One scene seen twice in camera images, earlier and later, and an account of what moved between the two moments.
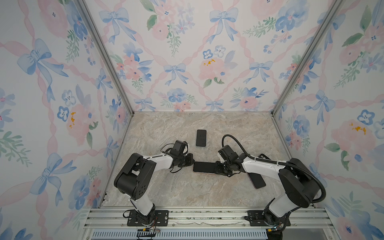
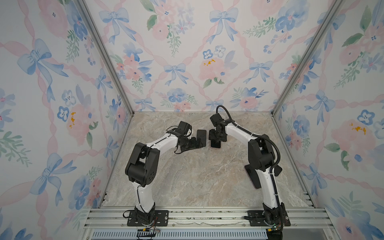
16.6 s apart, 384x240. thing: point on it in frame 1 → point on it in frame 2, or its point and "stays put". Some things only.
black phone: [257, 180] stays put
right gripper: [218, 170] → [211, 136]
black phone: [205, 167] → [216, 144]
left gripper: [190, 160] → [193, 145]
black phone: [201, 138] stays put
